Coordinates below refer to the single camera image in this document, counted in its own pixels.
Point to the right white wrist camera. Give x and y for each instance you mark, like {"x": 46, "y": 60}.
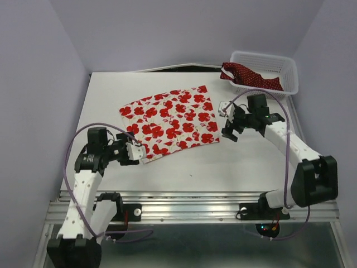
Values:
{"x": 226, "y": 109}

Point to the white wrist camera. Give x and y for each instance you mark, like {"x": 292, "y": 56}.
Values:
{"x": 136, "y": 151}
{"x": 226, "y": 109}

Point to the dark red dotted skirt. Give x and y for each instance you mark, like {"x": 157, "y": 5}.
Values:
{"x": 241, "y": 75}

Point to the white plastic basket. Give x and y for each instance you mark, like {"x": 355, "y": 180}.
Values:
{"x": 270, "y": 67}

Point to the white red poppy skirt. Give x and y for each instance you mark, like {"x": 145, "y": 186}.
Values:
{"x": 173, "y": 121}

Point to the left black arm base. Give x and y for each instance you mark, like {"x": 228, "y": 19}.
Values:
{"x": 115, "y": 215}

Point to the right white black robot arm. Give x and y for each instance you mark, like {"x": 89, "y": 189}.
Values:
{"x": 315, "y": 179}

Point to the white table board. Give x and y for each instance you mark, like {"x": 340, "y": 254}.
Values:
{"x": 252, "y": 164}

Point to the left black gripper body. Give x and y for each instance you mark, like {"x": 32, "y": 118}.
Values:
{"x": 117, "y": 150}

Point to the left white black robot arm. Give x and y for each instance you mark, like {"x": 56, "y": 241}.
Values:
{"x": 78, "y": 242}

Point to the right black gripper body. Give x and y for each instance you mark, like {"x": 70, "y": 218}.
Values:
{"x": 241, "y": 120}

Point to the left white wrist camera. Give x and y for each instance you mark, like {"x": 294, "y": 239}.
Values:
{"x": 136, "y": 151}

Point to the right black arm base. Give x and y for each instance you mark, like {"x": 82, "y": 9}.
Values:
{"x": 268, "y": 219}

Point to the aluminium rail frame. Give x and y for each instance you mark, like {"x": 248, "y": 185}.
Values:
{"x": 173, "y": 207}

